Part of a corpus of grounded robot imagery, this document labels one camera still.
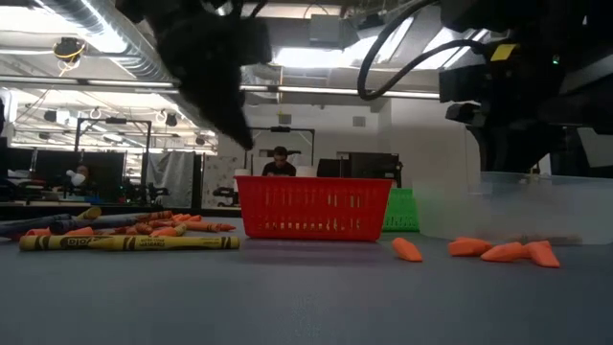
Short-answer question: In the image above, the grey ceiling box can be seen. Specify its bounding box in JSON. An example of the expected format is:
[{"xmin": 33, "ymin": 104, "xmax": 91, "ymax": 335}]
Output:
[{"xmin": 307, "ymin": 12, "xmax": 343, "ymax": 49}]

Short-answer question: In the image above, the grey hanging cloth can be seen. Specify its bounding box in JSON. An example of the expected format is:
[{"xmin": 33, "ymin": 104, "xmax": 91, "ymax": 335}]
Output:
[{"xmin": 145, "ymin": 149, "xmax": 196, "ymax": 209}]

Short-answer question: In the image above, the black yellow cable reel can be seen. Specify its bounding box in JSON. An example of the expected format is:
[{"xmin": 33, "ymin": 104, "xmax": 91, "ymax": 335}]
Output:
[{"xmin": 51, "ymin": 35, "xmax": 88, "ymax": 78}]

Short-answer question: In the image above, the green plastic basket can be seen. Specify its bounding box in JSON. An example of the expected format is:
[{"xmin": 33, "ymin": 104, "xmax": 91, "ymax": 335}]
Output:
[{"xmin": 381, "ymin": 187, "xmax": 421, "ymax": 234}]

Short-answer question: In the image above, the small black monitor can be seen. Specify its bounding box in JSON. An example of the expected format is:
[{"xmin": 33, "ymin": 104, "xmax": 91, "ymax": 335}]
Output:
[{"xmin": 315, "ymin": 157, "xmax": 351, "ymax": 179}]

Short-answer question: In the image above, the blue crayon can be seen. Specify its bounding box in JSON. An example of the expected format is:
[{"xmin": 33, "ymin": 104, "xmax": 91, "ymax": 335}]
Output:
[
  {"xmin": 0, "ymin": 213, "xmax": 73, "ymax": 240},
  {"xmin": 49, "ymin": 217, "xmax": 146, "ymax": 236}
]

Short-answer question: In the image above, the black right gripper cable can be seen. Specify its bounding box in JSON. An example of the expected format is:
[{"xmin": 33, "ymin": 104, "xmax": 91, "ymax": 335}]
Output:
[{"xmin": 355, "ymin": 0, "xmax": 486, "ymax": 103}]

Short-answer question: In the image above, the person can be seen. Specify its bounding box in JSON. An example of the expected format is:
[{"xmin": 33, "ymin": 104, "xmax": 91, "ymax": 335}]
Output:
[
  {"xmin": 261, "ymin": 146, "xmax": 298, "ymax": 177},
  {"xmin": 71, "ymin": 163, "xmax": 97, "ymax": 193}
]

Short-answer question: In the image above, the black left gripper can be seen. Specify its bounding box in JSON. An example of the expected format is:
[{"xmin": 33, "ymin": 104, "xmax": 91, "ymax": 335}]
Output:
[{"xmin": 114, "ymin": 0, "xmax": 273, "ymax": 151}]

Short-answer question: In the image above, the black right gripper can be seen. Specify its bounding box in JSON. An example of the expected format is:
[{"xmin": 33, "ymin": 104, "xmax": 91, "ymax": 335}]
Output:
[{"xmin": 438, "ymin": 40, "xmax": 583, "ymax": 174}]

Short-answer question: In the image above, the orange crayon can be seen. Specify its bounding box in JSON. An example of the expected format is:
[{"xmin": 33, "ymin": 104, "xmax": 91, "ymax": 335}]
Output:
[
  {"xmin": 184, "ymin": 220, "xmax": 238, "ymax": 234},
  {"xmin": 135, "ymin": 210, "xmax": 174, "ymax": 223},
  {"xmin": 95, "ymin": 223, "xmax": 155, "ymax": 237}
]

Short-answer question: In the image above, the clear plastic container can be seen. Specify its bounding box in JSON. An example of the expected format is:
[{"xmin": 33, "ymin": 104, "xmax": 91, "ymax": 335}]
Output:
[{"xmin": 412, "ymin": 171, "xmax": 613, "ymax": 246}]

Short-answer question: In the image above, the red plastic basket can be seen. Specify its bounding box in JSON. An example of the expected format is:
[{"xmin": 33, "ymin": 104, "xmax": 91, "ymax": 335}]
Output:
[{"xmin": 233, "ymin": 174, "xmax": 395, "ymax": 242}]

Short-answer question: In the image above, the black station frame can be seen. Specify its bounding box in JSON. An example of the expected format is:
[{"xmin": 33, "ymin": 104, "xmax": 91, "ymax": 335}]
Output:
[
  {"xmin": 251, "ymin": 125, "xmax": 317, "ymax": 169},
  {"xmin": 73, "ymin": 116, "xmax": 153, "ymax": 205}
]

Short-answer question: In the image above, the silver ceiling duct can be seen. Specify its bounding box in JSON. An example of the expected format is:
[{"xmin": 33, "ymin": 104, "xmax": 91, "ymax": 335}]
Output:
[{"xmin": 33, "ymin": 0, "xmax": 221, "ymax": 130}]

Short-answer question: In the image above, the ceiling strip light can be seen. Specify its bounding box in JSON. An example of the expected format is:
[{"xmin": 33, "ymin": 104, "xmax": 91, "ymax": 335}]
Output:
[
  {"xmin": 238, "ymin": 83, "xmax": 442, "ymax": 102},
  {"xmin": 0, "ymin": 74, "xmax": 181, "ymax": 95}
]

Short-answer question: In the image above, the large black monitor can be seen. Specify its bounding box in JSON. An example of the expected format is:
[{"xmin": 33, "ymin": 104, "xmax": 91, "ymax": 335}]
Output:
[{"xmin": 348, "ymin": 151, "xmax": 404, "ymax": 188}]

